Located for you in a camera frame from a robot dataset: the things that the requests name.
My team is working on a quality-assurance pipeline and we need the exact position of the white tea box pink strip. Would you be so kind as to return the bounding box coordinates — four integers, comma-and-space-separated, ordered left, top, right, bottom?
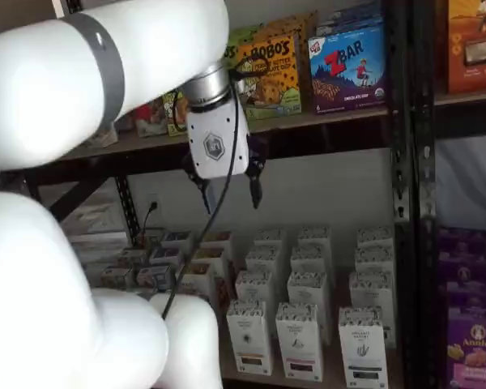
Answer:
275, 301, 325, 383
286, 270, 332, 345
297, 225, 332, 249
290, 245, 334, 280

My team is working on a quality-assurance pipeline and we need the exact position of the granola bag red label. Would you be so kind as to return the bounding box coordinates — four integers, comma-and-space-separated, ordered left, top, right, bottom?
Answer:
134, 100, 169, 138

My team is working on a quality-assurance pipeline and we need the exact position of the purely elizabeth yellow label box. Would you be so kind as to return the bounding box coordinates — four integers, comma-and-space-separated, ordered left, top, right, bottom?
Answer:
194, 246, 231, 264
202, 230, 232, 249
184, 262, 224, 280
177, 275, 212, 301

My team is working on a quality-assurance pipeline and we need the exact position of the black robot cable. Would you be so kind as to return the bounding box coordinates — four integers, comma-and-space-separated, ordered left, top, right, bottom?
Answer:
160, 54, 271, 321

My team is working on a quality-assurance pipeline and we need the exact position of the blue oatmeal box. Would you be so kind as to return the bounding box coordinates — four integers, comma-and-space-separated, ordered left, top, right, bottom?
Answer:
136, 265, 174, 289
148, 246, 184, 267
160, 230, 192, 249

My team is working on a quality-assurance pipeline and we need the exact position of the orange snack box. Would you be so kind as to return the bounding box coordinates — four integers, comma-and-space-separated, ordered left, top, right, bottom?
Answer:
446, 0, 486, 96

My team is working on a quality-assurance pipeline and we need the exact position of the white tea box yellow strip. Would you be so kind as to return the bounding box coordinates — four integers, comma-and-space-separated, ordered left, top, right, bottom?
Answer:
245, 246, 287, 280
253, 229, 288, 254
234, 269, 277, 321
225, 299, 275, 376

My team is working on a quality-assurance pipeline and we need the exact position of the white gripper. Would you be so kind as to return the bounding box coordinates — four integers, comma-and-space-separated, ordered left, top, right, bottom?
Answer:
181, 98, 269, 215

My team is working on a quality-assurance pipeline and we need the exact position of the green oatmeal box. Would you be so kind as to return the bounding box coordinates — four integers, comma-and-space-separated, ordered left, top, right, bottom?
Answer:
100, 266, 135, 289

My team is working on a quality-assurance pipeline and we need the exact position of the purple Annie's snack box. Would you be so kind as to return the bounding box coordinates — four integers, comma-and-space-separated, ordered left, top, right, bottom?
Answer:
436, 225, 486, 271
441, 265, 486, 315
446, 307, 486, 389

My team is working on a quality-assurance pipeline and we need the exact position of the yellow Bobo's peanut butter box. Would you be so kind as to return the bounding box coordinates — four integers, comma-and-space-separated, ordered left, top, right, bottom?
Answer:
235, 34, 304, 122
265, 11, 320, 113

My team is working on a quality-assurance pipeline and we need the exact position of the black plug with cord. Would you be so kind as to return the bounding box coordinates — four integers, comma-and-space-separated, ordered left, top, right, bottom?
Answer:
139, 201, 160, 248

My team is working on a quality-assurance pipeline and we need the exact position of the white tea box green strip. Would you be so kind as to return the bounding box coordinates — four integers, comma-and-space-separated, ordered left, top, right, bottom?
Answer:
356, 226, 394, 249
338, 306, 390, 389
354, 246, 394, 275
347, 270, 397, 349

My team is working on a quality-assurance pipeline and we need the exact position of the blue Zbar box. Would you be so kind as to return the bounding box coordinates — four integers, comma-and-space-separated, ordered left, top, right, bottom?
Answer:
306, 26, 389, 115
315, 2, 385, 37

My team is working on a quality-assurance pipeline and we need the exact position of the black metal shelf rack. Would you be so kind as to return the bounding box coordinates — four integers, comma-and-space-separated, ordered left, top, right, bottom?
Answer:
0, 0, 414, 389
411, 0, 486, 389

